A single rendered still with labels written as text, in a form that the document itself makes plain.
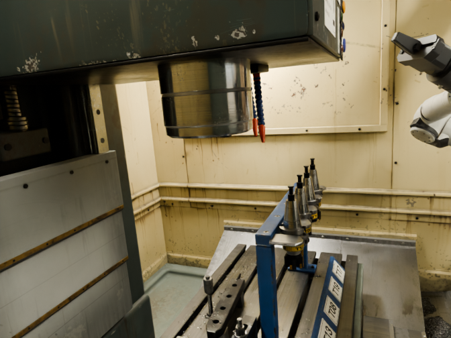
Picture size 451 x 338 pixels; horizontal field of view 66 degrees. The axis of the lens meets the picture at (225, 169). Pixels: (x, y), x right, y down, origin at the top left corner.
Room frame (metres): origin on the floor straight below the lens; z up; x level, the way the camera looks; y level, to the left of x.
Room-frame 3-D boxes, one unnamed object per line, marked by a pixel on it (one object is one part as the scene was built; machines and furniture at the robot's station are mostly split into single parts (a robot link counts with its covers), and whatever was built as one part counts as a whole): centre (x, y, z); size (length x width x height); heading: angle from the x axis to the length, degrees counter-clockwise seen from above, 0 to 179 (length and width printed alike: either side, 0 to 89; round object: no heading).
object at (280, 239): (0.74, -0.13, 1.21); 0.07 x 0.05 x 0.01; 67
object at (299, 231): (0.79, -0.15, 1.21); 0.06 x 0.06 x 0.03
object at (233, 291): (0.90, 0.03, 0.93); 0.26 x 0.05 x 0.06; 162
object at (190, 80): (0.63, 0.02, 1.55); 0.16 x 0.16 x 0.12
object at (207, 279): (0.94, 0.08, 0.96); 0.03 x 0.03 x 0.13
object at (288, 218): (0.79, -0.15, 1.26); 0.04 x 0.04 x 0.07
